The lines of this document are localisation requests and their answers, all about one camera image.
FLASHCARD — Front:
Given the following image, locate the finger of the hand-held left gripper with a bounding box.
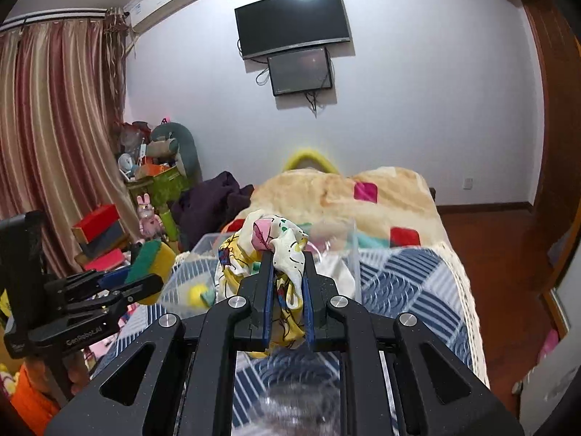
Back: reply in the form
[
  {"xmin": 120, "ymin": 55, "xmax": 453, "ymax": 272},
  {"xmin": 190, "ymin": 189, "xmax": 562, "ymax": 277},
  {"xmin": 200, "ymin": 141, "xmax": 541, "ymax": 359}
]
[
  {"xmin": 45, "ymin": 269, "xmax": 133, "ymax": 304},
  {"xmin": 59, "ymin": 275, "xmax": 165, "ymax": 324}
]

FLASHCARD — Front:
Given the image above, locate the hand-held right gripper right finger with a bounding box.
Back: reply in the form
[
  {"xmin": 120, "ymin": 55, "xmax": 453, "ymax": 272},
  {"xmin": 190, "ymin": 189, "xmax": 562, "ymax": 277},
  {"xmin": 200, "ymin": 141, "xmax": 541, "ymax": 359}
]
[{"xmin": 302, "ymin": 253, "xmax": 524, "ymax": 436}]

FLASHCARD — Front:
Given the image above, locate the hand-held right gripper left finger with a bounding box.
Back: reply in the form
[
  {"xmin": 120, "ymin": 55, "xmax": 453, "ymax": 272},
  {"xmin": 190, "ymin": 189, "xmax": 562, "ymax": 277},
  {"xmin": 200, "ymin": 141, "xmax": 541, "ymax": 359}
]
[{"xmin": 44, "ymin": 251, "xmax": 275, "ymax": 436}]

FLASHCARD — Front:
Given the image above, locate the yellow green sponge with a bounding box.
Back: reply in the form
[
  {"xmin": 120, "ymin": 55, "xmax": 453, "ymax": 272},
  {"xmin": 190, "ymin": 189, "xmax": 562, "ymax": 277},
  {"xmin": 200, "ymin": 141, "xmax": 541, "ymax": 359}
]
[{"xmin": 123, "ymin": 240, "xmax": 178, "ymax": 306}]

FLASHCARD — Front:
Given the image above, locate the clear plastic storage box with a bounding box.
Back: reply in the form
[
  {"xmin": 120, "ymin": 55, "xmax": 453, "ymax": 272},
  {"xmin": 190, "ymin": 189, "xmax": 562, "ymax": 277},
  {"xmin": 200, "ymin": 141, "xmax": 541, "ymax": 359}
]
[{"xmin": 160, "ymin": 218, "xmax": 364, "ymax": 324}]

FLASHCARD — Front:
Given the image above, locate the white yellow printed cloth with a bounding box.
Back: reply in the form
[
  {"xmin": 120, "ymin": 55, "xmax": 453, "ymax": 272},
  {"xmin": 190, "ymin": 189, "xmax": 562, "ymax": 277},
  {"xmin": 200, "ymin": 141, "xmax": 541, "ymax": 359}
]
[{"xmin": 213, "ymin": 209, "xmax": 357, "ymax": 359}]

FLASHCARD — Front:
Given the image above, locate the pink flat box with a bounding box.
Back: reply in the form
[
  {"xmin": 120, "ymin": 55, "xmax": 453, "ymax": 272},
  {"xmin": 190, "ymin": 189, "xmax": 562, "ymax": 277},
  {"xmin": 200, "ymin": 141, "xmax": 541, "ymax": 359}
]
[{"xmin": 84, "ymin": 248, "xmax": 129, "ymax": 274}]

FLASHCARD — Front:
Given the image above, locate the dark grey box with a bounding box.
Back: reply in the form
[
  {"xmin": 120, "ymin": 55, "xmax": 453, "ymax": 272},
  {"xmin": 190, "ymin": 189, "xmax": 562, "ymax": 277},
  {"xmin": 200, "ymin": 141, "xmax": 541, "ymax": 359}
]
[{"xmin": 79, "ymin": 223, "xmax": 131, "ymax": 259}]

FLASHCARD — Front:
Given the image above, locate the red box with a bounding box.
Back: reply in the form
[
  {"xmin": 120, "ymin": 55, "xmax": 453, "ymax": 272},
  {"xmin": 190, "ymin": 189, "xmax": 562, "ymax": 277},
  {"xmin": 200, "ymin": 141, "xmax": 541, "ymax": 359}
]
[{"xmin": 71, "ymin": 204, "xmax": 121, "ymax": 243}]

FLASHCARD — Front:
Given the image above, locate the pink rabbit toy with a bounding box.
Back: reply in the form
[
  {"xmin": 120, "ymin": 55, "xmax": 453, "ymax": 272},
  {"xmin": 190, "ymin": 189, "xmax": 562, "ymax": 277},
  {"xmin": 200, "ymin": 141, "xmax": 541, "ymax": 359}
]
[{"xmin": 136, "ymin": 194, "xmax": 165, "ymax": 243}]

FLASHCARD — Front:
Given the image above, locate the beige plush blanket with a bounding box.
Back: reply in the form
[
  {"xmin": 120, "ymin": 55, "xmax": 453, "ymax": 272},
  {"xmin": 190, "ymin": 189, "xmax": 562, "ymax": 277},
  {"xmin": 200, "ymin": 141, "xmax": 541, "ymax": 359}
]
[{"xmin": 222, "ymin": 167, "xmax": 439, "ymax": 251}]

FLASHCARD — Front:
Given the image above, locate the blue white patterned quilt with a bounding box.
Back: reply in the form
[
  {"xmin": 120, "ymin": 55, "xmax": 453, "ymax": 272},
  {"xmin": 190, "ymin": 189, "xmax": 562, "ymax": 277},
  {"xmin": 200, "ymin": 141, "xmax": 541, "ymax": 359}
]
[{"xmin": 90, "ymin": 244, "xmax": 492, "ymax": 436}]

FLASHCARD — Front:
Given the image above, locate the dark purple cloth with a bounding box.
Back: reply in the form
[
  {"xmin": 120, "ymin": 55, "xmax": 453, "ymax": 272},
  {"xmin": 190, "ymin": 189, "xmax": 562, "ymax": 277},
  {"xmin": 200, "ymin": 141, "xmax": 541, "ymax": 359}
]
[{"xmin": 170, "ymin": 171, "xmax": 255, "ymax": 252}]

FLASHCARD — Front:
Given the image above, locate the orange box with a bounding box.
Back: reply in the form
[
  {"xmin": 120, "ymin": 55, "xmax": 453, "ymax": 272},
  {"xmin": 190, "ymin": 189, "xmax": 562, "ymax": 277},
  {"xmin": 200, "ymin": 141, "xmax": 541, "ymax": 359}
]
[{"xmin": 135, "ymin": 163, "xmax": 179, "ymax": 181}]

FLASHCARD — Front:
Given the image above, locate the orange plush toy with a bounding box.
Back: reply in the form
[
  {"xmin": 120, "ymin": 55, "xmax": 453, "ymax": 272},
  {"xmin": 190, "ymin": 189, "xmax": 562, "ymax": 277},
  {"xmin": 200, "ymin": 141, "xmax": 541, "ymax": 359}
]
[{"xmin": 8, "ymin": 366, "xmax": 63, "ymax": 433}]

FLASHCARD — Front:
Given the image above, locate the grey plush toy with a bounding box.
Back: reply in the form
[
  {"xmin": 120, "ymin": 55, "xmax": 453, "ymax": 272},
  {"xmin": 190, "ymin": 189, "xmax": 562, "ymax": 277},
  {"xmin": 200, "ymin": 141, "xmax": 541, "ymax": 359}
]
[{"xmin": 150, "ymin": 122, "xmax": 203, "ymax": 183}]

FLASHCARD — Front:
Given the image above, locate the striped red curtain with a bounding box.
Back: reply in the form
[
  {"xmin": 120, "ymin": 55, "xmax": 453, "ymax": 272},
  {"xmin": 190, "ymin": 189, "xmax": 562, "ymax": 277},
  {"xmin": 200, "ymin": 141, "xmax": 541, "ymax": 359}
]
[{"xmin": 0, "ymin": 20, "xmax": 129, "ymax": 278}]

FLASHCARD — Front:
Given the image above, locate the small black monitor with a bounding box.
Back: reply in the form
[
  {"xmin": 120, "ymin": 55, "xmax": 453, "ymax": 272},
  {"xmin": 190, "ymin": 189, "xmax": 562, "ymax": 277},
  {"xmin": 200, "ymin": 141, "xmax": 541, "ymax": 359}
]
[{"xmin": 267, "ymin": 47, "xmax": 334, "ymax": 97}]

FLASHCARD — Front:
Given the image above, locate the curtain rod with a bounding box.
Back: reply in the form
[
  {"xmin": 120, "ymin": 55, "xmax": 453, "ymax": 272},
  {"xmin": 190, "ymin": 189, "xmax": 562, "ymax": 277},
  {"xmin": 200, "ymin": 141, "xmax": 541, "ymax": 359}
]
[{"xmin": 0, "ymin": 7, "xmax": 126, "ymax": 33}]

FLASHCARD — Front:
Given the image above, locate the yellow ring cushion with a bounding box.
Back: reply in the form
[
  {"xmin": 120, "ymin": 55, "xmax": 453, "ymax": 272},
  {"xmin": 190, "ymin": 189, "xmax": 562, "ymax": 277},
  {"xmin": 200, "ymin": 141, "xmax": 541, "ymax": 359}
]
[{"xmin": 281, "ymin": 147, "xmax": 339, "ymax": 176}]

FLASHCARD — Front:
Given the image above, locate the black monitor cable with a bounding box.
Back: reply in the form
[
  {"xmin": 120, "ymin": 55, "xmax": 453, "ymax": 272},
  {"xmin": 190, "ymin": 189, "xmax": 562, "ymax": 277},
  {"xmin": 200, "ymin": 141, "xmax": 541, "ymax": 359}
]
[{"xmin": 301, "ymin": 90, "xmax": 328, "ymax": 116}]

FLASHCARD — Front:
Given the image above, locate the black wall television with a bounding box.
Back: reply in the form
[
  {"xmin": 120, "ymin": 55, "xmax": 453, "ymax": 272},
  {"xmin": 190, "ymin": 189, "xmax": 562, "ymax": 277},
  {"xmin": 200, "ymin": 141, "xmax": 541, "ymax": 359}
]
[{"xmin": 234, "ymin": 0, "xmax": 352, "ymax": 61}]

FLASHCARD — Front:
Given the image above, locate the brown wooden door frame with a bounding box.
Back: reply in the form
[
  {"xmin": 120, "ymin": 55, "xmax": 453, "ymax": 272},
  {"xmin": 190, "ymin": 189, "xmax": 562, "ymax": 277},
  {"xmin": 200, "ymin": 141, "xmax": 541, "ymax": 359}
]
[{"xmin": 454, "ymin": 0, "xmax": 581, "ymax": 294}]

